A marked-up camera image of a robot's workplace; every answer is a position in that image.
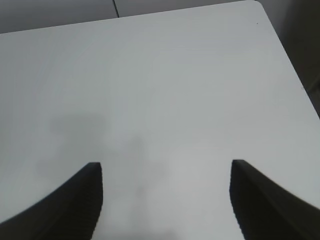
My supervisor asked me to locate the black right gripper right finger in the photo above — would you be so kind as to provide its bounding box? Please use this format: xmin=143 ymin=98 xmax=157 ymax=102
xmin=229 ymin=159 xmax=320 ymax=240

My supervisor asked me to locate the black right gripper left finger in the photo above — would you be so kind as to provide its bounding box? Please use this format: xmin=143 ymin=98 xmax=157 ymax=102
xmin=0 ymin=162 xmax=103 ymax=240

